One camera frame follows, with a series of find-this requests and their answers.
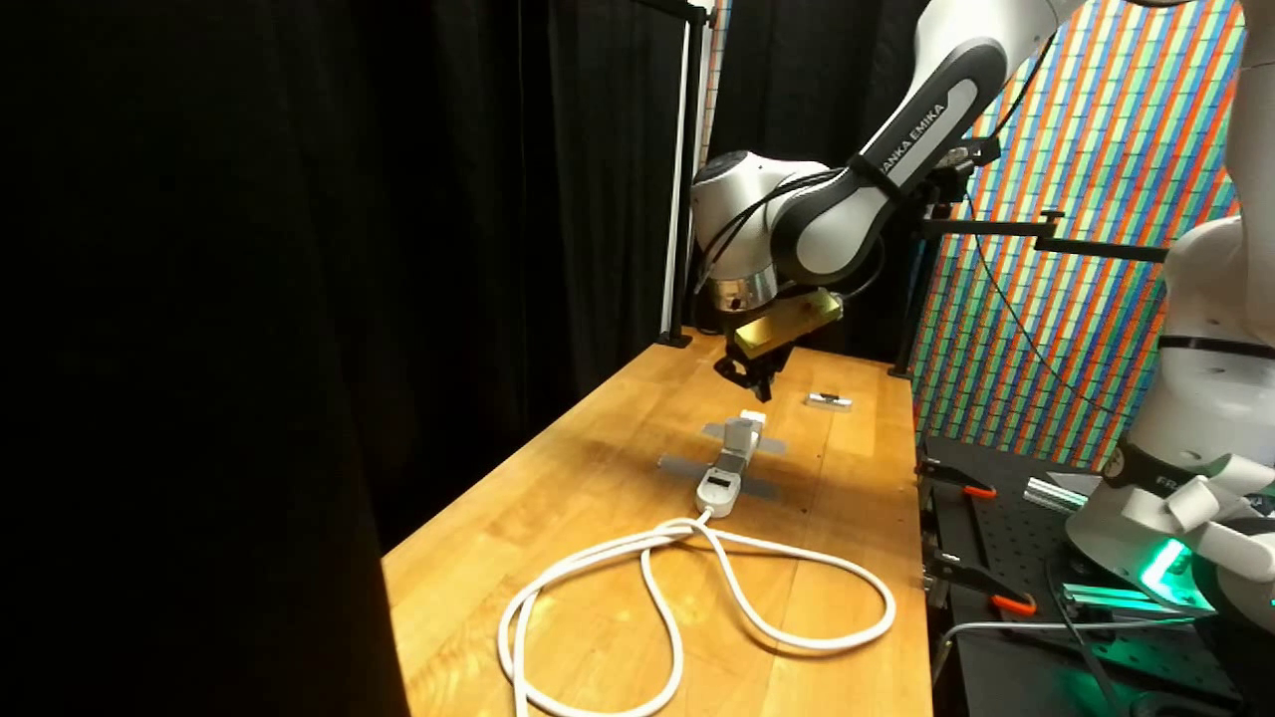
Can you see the black curtain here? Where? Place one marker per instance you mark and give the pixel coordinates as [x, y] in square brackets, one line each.
[265, 266]

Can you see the silver metal latch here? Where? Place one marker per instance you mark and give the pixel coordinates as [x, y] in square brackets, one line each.
[832, 399]

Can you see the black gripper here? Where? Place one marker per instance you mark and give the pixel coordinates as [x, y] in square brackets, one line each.
[745, 360]

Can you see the white pole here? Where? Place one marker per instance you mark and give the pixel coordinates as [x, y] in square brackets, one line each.
[679, 160]

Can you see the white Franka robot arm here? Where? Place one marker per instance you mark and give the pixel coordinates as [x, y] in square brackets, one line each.
[821, 213]

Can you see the silver metal block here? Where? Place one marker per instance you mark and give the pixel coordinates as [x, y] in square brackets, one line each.
[1059, 497]

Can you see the colourful patterned board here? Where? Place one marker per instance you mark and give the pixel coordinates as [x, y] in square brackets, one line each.
[1101, 266]

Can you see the black breadboard table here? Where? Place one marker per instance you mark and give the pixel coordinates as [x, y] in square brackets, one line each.
[1011, 680]

